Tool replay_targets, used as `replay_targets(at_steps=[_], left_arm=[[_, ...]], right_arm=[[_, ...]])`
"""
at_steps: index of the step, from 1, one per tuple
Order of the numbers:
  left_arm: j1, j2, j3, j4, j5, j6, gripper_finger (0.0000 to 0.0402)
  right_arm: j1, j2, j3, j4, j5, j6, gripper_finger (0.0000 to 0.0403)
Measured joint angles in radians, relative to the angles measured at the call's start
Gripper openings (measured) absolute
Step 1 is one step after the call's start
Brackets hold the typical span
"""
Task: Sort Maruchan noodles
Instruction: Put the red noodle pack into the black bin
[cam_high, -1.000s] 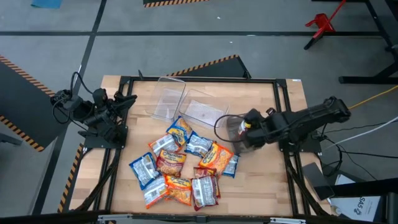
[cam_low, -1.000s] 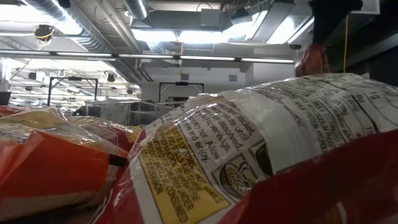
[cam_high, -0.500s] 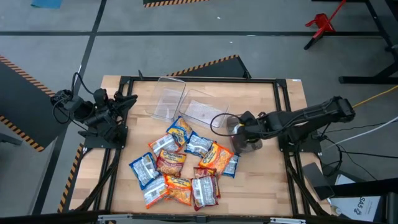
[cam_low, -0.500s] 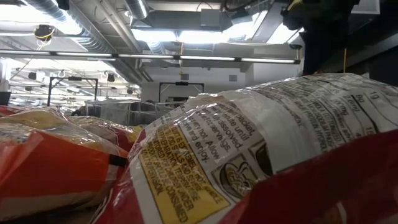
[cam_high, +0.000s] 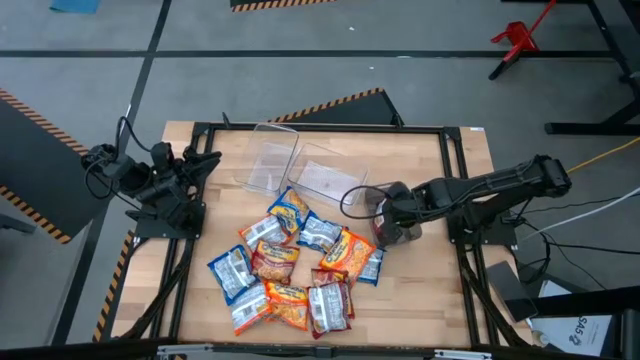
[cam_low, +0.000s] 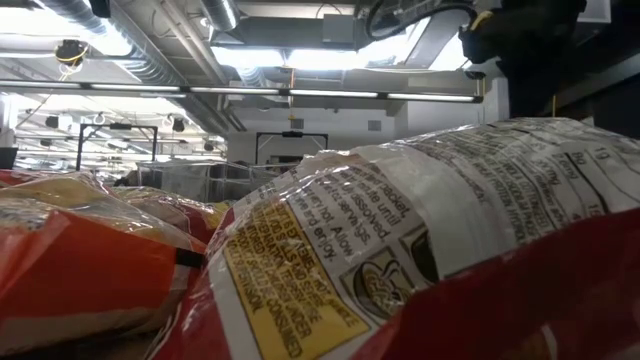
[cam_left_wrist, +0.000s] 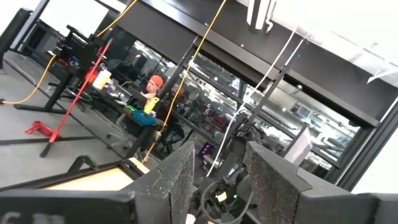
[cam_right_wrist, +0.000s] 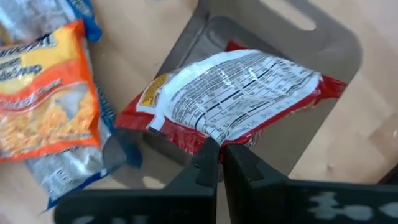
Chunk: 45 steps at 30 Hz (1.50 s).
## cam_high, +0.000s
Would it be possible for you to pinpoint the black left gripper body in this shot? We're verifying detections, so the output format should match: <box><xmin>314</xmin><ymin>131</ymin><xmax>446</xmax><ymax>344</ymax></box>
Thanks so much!
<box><xmin>150</xmin><ymin>142</ymin><xmax>199</xmax><ymax>194</ymax></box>

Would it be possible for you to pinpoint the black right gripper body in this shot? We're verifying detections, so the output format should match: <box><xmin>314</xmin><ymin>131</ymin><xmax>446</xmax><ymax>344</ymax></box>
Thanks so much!
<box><xmin>384</xmin><ymin>180</ymin><xmax>426</xmax><ymax>229</ymax></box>

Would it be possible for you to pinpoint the orange Maruchan noodle pack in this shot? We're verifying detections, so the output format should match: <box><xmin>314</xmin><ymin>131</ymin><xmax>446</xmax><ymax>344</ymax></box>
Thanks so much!
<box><xmin>228</xmin><ymin>280</ymin><xmax>274</xmax><ymax>337</ymax></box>
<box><xmin>318</xmin><ymin>228</ymin><xmax>377</xmax><ymax>287</ymax></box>
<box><xmin>263</xmin><ymin>279</ymin><xmax>311</xmax><ymax>332</ymax></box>
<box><xmin>238</xmin><ymin>214</ymin><xmax>294</xmax><ymax>249</ymax></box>

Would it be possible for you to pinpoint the red Maruchan noodle pack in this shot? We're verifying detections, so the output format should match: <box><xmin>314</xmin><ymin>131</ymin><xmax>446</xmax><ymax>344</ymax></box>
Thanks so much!
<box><xmin>249</xmin><ymin>239</ymin><xmax>301</xmax><ymax>285</ymax></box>
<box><xmin>310</xmin><ymin>268</ymin><xmax>350</xmax><ymax>289</ymax></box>
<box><xmin>372</xmin><ymin>197</ymin><xmax>389</xmax><ymax>236</ymax></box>
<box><xmin>306</xmin><ymin>280</ymin><xmax>356</xmax><ymax>340</ymax></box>

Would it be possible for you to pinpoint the smoky clear plastic bin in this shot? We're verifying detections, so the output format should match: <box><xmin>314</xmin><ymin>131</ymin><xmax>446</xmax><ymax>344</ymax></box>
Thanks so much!
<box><xmin>363</xmin><ymin>180</ymin><xmax>424</xmax><ymax>250</ymax></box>

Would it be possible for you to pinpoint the clear plastic bin with label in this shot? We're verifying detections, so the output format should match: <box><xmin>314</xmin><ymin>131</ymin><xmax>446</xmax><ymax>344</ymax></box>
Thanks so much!
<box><xmin>286</xmin><ymin>142</ymin><xmax>370</xmax><ymax>209</ymax></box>

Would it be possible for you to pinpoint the black table with hazard tape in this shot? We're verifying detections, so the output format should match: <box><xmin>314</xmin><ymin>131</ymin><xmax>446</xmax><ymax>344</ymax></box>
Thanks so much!
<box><xmin>267</xmin><ymin>87</ymin><xmax>405</xmax><ymax>127</ymax></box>
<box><xmin>0</xmin><ymin>87</ymin><xmax>109</xmax><ymax>246</ymax></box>
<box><xmin>229</xmin><ymin>0</ymin><xmax>341</xmax><ymax>14</ymax></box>

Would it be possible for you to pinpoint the black tablet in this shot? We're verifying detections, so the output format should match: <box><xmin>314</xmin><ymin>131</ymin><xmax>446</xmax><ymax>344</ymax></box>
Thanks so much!
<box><xmin>485</xmin><ymin>259</ymin><xmax>539</xmax><ymax>324</ymax></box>

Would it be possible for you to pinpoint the blue floor mat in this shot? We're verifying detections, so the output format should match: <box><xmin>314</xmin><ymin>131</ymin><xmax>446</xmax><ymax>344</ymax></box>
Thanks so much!
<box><xmin>48</xmin><ymin>0</ymin><xmax>102</xmax><ymax>15</ymax></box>

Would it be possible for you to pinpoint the black metal beam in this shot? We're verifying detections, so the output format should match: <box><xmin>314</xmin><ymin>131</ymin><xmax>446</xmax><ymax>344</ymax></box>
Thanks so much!
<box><xmin>529</xmin><ymin>287</ymin><xmax>640</xmax><ymax>360</ymax></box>

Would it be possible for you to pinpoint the white printed box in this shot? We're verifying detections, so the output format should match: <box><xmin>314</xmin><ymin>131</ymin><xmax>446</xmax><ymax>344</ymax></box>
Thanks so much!
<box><xmin>528</xmin><ymin>279</ymin><xmax>615</xmax><ymax>359</ymax></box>

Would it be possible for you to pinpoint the red metal stand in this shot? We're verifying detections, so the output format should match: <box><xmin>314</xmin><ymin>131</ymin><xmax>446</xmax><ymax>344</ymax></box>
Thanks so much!
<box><xmin>488</xmin><ymin>0</ymin><xmax>559</xmax><ymax>81</ymax></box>

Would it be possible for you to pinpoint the silver metal bracket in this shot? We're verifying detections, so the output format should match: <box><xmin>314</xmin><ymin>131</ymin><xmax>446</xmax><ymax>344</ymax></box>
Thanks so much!
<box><xmin>157</xmin><ymin>343</ymin><xmax>214</xmax><ymax>357</ymax></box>
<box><xmin>433</xmin><ymin>349</ymin><xmax>494</xmax><ymax>360</ymax></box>

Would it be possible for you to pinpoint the black floor cable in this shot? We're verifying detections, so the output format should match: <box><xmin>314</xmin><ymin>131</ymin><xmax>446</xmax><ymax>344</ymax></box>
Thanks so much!
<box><xmin>509</xmin><ymin>197</ymin><xmax>640</xmax><ymax>291</ymax></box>

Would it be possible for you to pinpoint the black desk frame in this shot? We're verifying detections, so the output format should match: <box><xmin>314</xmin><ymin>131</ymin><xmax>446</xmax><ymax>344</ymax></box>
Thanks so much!
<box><xmin>501</xmin><ymin>0</ymin><xmax>640</xmax><ymax>136</ymax></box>

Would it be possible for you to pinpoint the yellow power cord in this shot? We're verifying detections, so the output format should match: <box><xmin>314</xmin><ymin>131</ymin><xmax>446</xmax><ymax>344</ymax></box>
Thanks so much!
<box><xmin>567</xmin><ymin>135</ymin><xmax>640</xmax><ymax>175</ymax></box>

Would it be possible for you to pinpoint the white cable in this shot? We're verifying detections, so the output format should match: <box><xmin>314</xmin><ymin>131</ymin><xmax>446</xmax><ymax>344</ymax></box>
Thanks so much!
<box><xmin>519</xmin><ymin>187</ymin><xmax>640</xmax><ymax>242</ymax></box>

